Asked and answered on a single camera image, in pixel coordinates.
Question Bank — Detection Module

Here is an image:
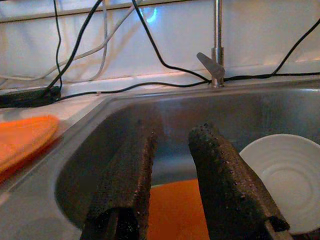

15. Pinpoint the orange plastic plate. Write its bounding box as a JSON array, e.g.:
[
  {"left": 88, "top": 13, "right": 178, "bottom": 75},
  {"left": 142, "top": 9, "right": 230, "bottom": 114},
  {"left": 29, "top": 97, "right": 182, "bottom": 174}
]
[{"left": 0, "top": 114, "right": 60, "bottom": 183}]

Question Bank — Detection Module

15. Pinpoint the orange plastic bowl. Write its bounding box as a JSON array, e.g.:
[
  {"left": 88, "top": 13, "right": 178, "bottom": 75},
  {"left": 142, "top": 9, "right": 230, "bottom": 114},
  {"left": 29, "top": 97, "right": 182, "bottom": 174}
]
[{"left": 146, "top": 178, "right": 210, "bottom": 240}]

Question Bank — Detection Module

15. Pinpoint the slim steel faucet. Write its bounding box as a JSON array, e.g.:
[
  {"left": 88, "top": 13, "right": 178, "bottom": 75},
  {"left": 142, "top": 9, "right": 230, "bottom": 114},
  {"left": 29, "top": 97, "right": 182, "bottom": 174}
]
[{"left": 196, "top": 0, "right": 226, "bottom": 89}]

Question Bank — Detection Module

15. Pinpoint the translucent white bowl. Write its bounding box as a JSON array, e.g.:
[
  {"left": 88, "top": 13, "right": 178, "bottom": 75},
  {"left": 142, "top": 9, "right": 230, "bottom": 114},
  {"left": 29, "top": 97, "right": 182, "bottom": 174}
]
[{"left": 239, "top": 133, "right": 320, "bottom": 236}]

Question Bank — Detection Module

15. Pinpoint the black power adapter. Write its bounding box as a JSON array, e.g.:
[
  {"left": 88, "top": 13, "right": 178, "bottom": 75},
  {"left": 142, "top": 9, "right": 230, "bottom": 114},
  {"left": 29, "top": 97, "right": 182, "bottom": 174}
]
[{"left": 0, "top": 85, "right": 62, "bottom": 109}]

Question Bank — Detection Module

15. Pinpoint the white cable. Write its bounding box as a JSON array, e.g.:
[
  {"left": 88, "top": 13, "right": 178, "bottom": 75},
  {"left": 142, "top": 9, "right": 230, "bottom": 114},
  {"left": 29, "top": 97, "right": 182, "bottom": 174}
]
[
  {"left": 62, "top": 0, "right": 110, "bottom": 85},
  {"left": 0, "top": 0, "right": 143, "bottom": 82}
]

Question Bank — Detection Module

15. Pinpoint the stainless steel sink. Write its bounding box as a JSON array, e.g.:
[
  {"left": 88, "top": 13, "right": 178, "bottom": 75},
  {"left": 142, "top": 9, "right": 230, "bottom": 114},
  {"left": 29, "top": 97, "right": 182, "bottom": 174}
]
[{"left": 0, "top": 74, "right": 320, "bottom": 240}]

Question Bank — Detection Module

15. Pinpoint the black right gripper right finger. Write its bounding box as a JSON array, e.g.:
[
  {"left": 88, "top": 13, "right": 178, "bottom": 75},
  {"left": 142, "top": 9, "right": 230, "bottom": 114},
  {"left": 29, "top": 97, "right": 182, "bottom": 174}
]
[{"left": 187, "top": 122, "right": 294, "bottom": 240}]

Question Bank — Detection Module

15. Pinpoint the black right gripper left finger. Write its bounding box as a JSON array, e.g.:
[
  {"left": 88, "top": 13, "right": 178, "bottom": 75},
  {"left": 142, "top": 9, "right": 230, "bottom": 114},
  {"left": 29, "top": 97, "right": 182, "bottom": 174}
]
[{"left": 79, "top": 129, "right": 160, "bottom": 240}]

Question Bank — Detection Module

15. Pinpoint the thin black cable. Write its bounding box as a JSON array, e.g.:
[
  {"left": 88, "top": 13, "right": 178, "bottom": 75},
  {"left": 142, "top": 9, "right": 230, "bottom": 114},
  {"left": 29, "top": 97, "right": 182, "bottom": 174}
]
[{"left": 52, "top": 0, "right": 63, "bottom": 88}]

